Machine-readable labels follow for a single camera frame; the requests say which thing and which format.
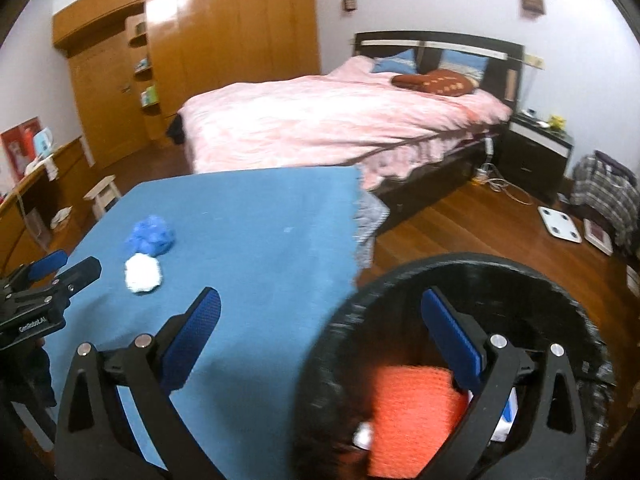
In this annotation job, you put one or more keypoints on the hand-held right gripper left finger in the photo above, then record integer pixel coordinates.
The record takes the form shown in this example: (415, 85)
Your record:
(197, 332)

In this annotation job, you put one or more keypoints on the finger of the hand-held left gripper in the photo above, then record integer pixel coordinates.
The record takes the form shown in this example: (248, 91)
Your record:
(47, 264)
(77, 272)

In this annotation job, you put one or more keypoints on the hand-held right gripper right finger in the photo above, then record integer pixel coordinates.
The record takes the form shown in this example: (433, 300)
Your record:
(452, 335)

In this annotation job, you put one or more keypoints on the white cloth ball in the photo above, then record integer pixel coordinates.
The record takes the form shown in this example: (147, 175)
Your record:
(142, 272)

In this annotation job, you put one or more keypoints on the black trash bin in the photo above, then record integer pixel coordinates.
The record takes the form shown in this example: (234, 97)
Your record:
(500, 280)

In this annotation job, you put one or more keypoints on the blue cloth ball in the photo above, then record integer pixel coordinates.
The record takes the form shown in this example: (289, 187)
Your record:
(150, 235)

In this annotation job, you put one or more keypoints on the white and blue box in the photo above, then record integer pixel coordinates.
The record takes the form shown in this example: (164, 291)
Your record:
(510, 410)

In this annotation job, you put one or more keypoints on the white cloth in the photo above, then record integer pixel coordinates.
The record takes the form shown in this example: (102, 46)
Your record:
(40, 165)
(61, 217)

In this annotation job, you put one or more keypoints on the white wooden stool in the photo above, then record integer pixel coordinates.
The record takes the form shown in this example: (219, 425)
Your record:
(102, 195)

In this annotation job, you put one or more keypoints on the wooden side cabinet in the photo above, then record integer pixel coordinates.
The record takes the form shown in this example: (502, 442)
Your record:
(75, 170)

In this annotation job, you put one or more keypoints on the blue tablecloth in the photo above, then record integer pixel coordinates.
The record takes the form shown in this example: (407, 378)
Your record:
(240, 240)

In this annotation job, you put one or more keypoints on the red poster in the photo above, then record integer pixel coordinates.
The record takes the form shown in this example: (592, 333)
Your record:
(17, 147)

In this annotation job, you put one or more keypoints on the light blue kettle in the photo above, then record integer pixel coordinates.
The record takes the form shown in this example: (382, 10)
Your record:
(42, 142)

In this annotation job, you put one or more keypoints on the white bathroom scale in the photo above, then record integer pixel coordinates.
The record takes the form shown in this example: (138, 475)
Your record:
(560, 222)

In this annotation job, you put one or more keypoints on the wooden door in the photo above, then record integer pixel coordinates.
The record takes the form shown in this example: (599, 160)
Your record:
(100, 100)

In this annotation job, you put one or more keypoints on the black cloth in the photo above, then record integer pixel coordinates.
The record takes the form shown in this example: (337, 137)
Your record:
(176, 130)

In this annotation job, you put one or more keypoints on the dark nightstand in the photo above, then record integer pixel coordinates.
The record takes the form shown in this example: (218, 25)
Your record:
(537, 155)

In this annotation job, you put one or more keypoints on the plaid cloth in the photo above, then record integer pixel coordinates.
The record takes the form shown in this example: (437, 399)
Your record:
(605, 195)

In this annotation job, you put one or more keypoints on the wooden corner shelf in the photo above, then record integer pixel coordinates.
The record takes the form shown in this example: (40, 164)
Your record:
(142, 70)

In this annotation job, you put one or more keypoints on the yellow toy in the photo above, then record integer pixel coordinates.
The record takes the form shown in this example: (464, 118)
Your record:
(556, 121)

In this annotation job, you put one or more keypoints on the bed with pink blanket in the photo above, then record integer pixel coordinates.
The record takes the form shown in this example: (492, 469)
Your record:
(325, 115)

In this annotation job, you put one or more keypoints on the brown patterned cushion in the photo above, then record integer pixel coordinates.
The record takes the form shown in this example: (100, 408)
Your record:
(435, 82)

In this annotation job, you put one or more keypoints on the blue pillow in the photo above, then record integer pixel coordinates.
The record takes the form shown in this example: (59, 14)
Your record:
(397, 62)
(465, 65)

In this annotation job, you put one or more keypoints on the wooden wardrobe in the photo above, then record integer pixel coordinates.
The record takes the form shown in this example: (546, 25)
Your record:
(235, 35)

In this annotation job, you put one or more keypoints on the white picture frame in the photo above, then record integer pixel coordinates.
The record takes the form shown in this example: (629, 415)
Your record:
(597, 235)

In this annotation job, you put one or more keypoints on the wall socket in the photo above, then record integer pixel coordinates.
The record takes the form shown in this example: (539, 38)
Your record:
(532, 61)

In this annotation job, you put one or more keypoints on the dark wooden bed frame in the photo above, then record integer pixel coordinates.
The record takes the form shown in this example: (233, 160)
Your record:
(440, 40)

